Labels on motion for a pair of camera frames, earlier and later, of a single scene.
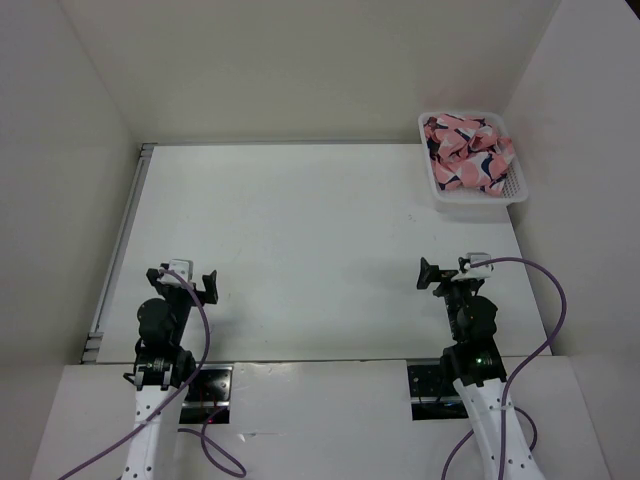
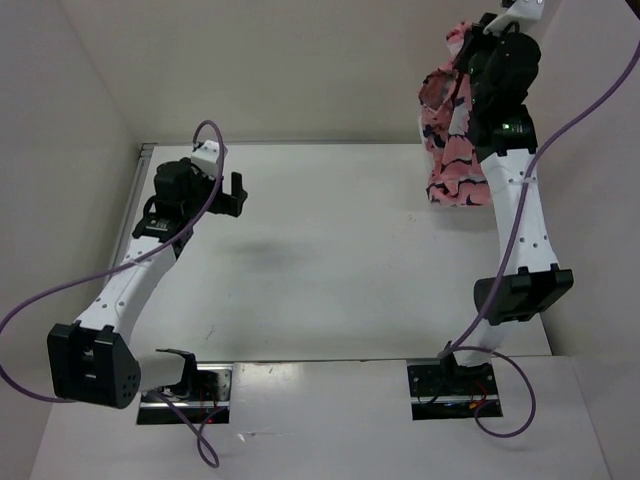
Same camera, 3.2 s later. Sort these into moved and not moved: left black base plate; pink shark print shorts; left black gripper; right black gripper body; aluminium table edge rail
Moved: left black gripper; pink shark print shorts; right black gripper body
Not moved: aluminium table edge rail; left black base plate
